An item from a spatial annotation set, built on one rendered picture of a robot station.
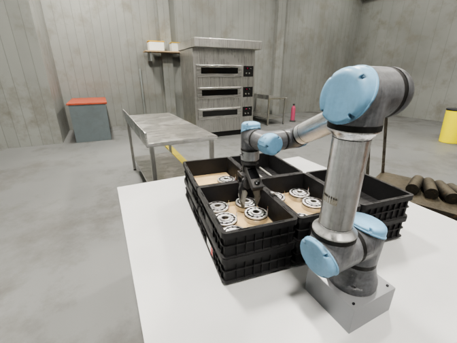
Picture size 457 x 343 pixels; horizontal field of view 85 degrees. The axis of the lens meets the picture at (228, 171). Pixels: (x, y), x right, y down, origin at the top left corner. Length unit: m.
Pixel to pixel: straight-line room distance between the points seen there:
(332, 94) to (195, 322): 0.76
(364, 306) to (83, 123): 6.18
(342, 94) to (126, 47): 7.73
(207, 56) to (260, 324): 5.52
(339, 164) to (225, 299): 0.60
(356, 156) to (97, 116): 6.11
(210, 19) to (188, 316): 8.45
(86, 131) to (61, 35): 2.67
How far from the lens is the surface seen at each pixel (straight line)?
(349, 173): 0.64
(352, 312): 0.91
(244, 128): 0.96
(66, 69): 8.10
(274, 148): 0.88
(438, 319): 1.14
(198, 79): 5.88
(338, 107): 0.59
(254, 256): 0.97
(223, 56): 6.11
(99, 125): 6.48
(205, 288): 1.01
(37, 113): 6.66
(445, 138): 7.43
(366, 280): 0.92
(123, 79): 8.09
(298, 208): 1.25
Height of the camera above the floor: 1.43
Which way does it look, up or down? 21 degrees down
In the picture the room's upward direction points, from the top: straight up
